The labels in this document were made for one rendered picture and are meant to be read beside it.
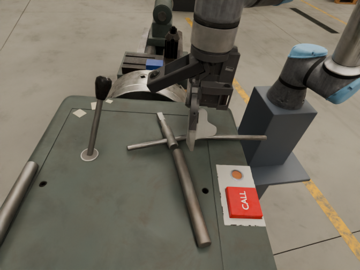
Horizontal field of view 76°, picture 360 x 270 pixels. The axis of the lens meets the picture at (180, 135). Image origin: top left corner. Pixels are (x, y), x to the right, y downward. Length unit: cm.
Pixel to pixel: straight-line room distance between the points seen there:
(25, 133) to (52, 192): 213
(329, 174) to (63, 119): 233
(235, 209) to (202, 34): 31
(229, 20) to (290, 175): 100
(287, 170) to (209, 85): 92
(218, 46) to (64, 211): 38
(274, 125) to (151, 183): 67
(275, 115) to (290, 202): 129
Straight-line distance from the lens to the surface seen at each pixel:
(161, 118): 57
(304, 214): 217
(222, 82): 45
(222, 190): 48
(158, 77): 45
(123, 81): 81
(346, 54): 86
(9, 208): 48
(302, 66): 95
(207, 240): 40
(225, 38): 40
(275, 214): 205
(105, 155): 52
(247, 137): 58
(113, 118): 60
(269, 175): 122
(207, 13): 38
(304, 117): 107
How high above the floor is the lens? 165
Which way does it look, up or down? 45 degrees down
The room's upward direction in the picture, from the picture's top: 7 degrees clockwise
